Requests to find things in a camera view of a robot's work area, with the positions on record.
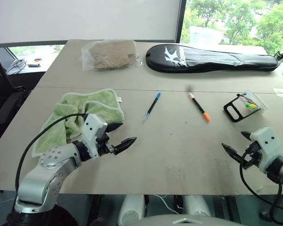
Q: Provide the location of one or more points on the black pen holder with highlighters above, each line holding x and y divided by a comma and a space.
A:
233, 110

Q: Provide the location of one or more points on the green microfibre towel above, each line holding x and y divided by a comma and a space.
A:
101, 108

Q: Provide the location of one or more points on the orange and black tool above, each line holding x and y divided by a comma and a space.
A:
34, 63

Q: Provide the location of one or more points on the black racket bag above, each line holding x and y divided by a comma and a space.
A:
202, 61

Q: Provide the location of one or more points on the plastic bag with brown cardboard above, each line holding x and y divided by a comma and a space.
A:
110, 55

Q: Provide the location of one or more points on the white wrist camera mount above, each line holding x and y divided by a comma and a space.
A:
268, 143
90, 131

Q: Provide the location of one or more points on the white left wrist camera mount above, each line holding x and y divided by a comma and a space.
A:
90, 131

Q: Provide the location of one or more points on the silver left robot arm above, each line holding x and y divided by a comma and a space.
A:
49, 179

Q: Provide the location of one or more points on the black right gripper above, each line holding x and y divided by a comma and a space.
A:
253, 157

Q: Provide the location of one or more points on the black office chair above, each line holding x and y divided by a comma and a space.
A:
4, 103

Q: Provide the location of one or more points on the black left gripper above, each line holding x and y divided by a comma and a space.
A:
105, 147

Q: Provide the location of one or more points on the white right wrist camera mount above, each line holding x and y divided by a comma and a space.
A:
268, 143

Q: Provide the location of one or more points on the black pen with blue cap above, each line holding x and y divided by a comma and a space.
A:
152, 106

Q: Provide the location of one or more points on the grey robot torso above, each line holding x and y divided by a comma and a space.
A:
186, 221

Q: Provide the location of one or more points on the white rounded robot leg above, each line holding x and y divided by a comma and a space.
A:
130, 210
198, 206

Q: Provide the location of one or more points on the orange marker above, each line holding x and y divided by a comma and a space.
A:
199, 107

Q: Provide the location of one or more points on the dark window frame post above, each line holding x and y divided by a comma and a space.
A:
180, 21

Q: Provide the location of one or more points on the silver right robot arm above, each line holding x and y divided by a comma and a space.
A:
281, 169

